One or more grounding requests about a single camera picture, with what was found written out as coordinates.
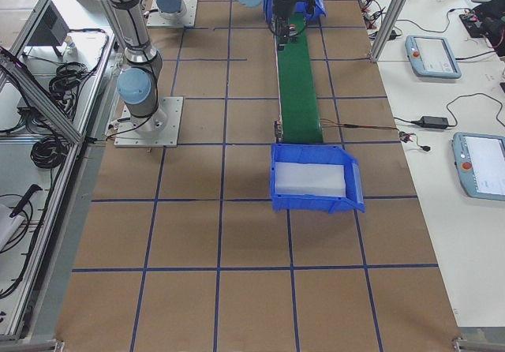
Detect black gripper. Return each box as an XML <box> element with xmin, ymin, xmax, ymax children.
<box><xmin>272</xmin><ymin>0</ymin><xmax>297</xmax><ymax>51</ymax></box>

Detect red push button switch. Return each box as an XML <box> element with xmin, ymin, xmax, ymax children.
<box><xmin>287</xmin><ymin>24</ymin><xmax>298</xmax><ymax>43</ymax></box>

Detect blue bin left side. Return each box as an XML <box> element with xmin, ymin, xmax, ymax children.
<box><xmin>263</xmin><ymin>0</ymin><xmax>327</xmax><ymax>23</ymax></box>

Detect blue bin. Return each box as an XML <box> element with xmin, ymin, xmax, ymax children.
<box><xmin>263</xmin><ymin>0</ymin><xmax>327</xmax><ymax>23</ymax></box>
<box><xmin>270</xmin><ymin>144</ymin><xmax>365</xmax><ymax>214</ymax></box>

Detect green conveyor belt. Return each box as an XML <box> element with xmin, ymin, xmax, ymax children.
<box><xmin>274</xmin><ymin>13</ymin><xmax>324</xmax><ymax>144</ymax></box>

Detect teach pendant far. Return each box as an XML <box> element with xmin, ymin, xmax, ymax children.
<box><xmin>405</xmin><ymin>36</ymin><xmax>462</xmax><ymax>79</ymax></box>

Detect teach pendant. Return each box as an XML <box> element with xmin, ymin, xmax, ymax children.
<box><xmin>405</xmin><ymin>36</ymin><xmax>462</xmax><ymax>79</ymax></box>
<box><xmin>451</xmin><ymin>132</ymin><xmax>504</xmax><ymax>201</ymax></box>

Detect white foam pad right bin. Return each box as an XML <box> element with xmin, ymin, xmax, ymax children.
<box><xmin>274</xmin><ymin>162</ymin><xmax>346</xmax><ymax>197</ymax></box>

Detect blue bin right side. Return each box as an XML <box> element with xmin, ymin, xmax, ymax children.
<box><xmin>270</xmin><ymin>144</ymin><xmax>365</xmax><ymax>214</ymax></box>

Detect black power adapter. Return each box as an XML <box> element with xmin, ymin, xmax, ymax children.
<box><xmin>420</xmin><ymin>116</ymin><xmax>450</xmax><ymax>129</ymax></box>

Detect teach pendant near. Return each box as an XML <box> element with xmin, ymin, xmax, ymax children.
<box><xmin>451</xmin><ymin>132</ymin><xmax>504</xmax><ymax>201</ymax></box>

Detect brown paper table cover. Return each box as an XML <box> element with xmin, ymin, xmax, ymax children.
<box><xmin>56</xmin><ymin>0</ymin><xmax>458</xmax><ymax>351</ymax></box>

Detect aluminium frame post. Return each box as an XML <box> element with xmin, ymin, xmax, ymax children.
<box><xmin>369</xmin><ymin>0</ymin><xmax>406</xmax><ymax>62</ymax></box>

